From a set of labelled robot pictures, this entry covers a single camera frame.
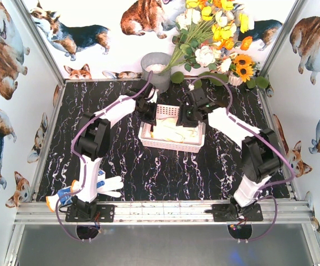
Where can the cream knit glove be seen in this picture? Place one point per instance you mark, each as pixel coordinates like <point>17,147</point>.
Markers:
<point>167,130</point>

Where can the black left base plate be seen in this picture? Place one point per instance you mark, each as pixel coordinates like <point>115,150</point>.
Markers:
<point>99,212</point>

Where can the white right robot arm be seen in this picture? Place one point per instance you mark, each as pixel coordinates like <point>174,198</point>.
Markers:
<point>259,155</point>

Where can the blue dotted white glove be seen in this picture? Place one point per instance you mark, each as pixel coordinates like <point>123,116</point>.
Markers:
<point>104,186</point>

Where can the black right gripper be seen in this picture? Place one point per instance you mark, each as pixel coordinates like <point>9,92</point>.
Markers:
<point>184,119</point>

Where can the white plastic storage basket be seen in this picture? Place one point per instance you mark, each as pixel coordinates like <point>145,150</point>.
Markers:
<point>164,111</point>

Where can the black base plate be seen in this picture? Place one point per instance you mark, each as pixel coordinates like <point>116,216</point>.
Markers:
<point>235,213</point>
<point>99,212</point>

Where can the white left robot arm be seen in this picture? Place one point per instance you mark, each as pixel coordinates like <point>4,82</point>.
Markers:
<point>93,139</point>

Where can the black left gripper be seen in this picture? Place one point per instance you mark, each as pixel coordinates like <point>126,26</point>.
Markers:
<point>150,115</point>

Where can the aluminium front rail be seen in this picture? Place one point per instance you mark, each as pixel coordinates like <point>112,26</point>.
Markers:
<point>163,212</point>

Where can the grey metal bucket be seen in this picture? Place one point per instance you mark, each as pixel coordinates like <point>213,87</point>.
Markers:
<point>157,63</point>

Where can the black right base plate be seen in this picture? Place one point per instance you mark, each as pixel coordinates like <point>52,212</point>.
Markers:
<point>235,213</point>

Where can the artificial flower bouquet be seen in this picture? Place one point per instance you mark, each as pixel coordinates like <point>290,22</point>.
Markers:
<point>210,34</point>

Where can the sunflower pot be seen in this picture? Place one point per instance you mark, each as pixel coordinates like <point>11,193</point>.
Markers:
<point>244,70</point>

